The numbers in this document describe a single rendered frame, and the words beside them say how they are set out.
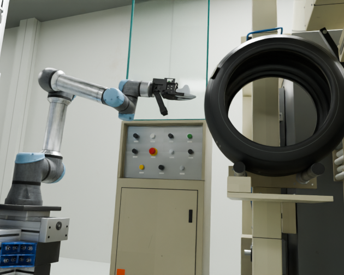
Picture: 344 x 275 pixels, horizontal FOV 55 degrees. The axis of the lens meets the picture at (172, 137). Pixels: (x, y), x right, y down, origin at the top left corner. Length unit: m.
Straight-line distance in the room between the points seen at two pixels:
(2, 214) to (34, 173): 0.20
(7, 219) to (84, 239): 3.21
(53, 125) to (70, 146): 3.32
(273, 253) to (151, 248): 0.73
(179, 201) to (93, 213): 2.77
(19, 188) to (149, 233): 0.84
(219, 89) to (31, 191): 0.89
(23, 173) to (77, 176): 3.33
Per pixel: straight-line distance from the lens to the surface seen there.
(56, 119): 1.69
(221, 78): 1.38
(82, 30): 5.59
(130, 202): 2.06
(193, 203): 1.96
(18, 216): 1.51
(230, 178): 1.28
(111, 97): 1.39
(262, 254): 1.65
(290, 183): 1.63
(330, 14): 1.77
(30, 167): 1.53
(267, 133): 1.68
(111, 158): 4.57
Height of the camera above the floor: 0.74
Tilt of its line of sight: 12 degrees up
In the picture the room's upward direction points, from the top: 3 degrees clockwise
